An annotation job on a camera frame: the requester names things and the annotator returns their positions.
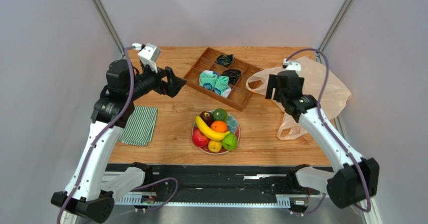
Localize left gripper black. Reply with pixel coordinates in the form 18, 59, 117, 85
126, 60, 186, 101

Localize translucent beige plastic bag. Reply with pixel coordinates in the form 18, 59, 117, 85
246, 57, 352, 141

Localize yellow banana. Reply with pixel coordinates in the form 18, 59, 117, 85
195, 116, 231, 141

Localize light green fruit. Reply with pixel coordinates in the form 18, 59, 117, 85
221, 134, 238, 151

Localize yellow orange fruit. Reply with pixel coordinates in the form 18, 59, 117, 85
207, 140, 223, 153

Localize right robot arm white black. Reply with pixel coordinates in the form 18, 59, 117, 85
266, 70, 380, 212

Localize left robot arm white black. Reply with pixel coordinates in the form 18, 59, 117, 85
51, 59, 186, 223

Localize wooden compartment tray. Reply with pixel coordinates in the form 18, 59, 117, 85
184, 47, 262, 111

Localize teal sock left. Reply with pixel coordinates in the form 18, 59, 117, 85
199, 70, 220, 91

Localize dark red apple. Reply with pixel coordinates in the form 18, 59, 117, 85
199, 111, 214, 127

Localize teal sock right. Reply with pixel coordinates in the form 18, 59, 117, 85
213, 76, 232, 98

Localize black teal sock roll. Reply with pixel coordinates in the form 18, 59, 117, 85
215, 54, 235, 68

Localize green round fruit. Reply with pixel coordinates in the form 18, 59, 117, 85
212, 108, 229, 122

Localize green striped cloth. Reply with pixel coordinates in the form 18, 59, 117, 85
119, 106, 158, 146

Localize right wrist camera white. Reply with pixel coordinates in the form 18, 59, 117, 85
282, 58, 301, 72

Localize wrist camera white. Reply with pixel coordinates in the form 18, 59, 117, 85
282, 58, 301, 72
132, 43, 161, 73

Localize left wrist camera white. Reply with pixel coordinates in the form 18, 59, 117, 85
132, 43, 161, 73

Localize left aluminium frame post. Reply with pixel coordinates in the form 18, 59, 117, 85
91, 0, 125, 57

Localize aluminium frame post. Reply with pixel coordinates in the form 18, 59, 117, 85
318, 0, 355, 52
91, 0, 125, 57

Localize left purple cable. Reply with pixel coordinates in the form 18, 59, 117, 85
56, 46, 179, 224

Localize purple cable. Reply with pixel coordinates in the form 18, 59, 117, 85
56, 46, 179, 224
286, 48, 372, 216

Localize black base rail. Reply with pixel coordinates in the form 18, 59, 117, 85
115, 164, 323, 211

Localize right aluminium frame post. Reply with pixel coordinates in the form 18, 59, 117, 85
318, 0, 355, 52

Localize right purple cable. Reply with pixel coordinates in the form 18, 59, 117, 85
286, 48, 372, 216

